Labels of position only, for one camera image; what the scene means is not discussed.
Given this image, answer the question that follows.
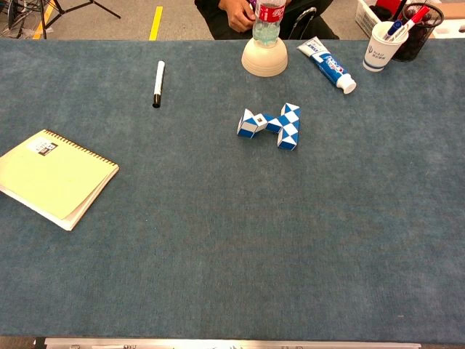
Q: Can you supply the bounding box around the bare human hand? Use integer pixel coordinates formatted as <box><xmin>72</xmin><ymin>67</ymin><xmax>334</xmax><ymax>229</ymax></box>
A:
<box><xmin>222</xmin><ymin>0</ymin><xmax>258</xmax><ymax>33</ymax></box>

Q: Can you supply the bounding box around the plastic bottle with red label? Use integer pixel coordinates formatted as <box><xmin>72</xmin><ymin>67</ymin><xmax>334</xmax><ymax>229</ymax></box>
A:
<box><xmin>251</xmin><ymin>0</ymin><xmax>286</xmax><ymax>48</ymax></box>

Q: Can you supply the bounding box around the yellow cover spiral notebook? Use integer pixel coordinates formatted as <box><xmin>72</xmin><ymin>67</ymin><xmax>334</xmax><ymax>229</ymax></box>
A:
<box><xmin>0</xmin><ymin>129</ymin><xmax>121</xmax><ymax>232</ymax></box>

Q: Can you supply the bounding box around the person in black clothes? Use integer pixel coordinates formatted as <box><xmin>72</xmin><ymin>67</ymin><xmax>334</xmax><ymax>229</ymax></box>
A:
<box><xmin>194</xmin><ymin>0</ymin><xmax>341</xmax><ymax>41</ymax></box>

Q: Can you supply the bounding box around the beige upturned bowl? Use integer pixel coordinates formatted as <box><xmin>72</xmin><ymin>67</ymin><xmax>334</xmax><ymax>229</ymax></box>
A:
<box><xmin>240</xmin><ymin>36</ymin><xmax>289</xmax><ymax>78</ymax></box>

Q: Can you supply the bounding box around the metal chair armrest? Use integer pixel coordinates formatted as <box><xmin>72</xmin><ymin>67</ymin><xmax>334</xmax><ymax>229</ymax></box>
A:
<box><xmin>288</xmin><ymin>6</ymin><xmax>318</xmax><ymax>40</ymax></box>

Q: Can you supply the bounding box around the yellow floor tape strip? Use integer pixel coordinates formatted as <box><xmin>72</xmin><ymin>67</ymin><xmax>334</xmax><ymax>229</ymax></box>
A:
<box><xmin>32</xmin><ymin>0</ymin><xmax>57</xmax><ymax>40</ymax></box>
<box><xmin>148</xmin><ymin>6</ymin><xmax>164</xmax><ymax>41</ymax></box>

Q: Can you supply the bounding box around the white marker with black cap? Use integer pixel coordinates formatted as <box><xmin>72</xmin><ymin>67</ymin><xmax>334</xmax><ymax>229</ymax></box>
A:
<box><xmin>152</xmin><ymin>60</ymin><xmax>166</xmax><ymax>109</ymax></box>

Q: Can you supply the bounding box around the blue white toothpaste tube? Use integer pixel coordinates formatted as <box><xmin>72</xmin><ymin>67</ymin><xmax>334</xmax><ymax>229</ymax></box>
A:
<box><xmin>296</xmin><ymin>36</ymin><xmax>357</xmax><ymax>95</ymax></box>

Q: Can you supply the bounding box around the blue white snake puzzle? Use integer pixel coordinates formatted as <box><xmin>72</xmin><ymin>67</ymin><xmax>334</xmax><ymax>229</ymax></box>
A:
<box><xmin>236</xmin><ymin>102</ymin><xmax>302</xmax><ymax>151</ymax></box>

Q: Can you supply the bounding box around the white plastic basket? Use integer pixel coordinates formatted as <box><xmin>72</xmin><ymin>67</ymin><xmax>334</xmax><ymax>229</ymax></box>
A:
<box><xmin>355</xmin><ymin>0</ymin><xmax>404</xmax><ymax>39</ymax></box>

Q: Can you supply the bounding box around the white paper cup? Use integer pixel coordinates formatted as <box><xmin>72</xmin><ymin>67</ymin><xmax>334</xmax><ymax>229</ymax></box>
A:
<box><xmin>362</xmin><ymin>20</ymin><xmax>410</xmax><ymax>73</ymax></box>

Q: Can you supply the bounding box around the blue cap whiteboard marker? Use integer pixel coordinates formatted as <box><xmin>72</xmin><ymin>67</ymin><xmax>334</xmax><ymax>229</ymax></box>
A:
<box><xmin>381</xmin><ymin>20</ymin><xmax>404</xmax><ymax>41</ymax></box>

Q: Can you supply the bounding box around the black tripod stand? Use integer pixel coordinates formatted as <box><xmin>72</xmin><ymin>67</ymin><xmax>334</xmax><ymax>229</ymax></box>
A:
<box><xmin>36</xmin><ymin>0</ymin><xmax>122</xmax><ymax>40</ymax></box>

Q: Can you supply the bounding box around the red cap whiteboard marker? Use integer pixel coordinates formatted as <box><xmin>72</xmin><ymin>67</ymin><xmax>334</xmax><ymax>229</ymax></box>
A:
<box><xmin>392</xmin><ymin>4</ymin><xmax>431</xmax><ymax>41</ymax></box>

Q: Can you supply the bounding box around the black mesh pen holder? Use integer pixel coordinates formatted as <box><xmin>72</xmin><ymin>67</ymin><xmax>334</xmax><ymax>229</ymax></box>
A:
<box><xmin>394</xmin><ymin>2</ymin><xmax>445</xmax><ymax>63</ymax></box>

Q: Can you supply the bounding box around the blue felt table mat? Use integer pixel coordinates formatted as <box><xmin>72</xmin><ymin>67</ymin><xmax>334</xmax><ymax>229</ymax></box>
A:
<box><xmin>0</xmin><ymin>38</ymin><xmax>465</xmax><ymax>345</ymax></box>

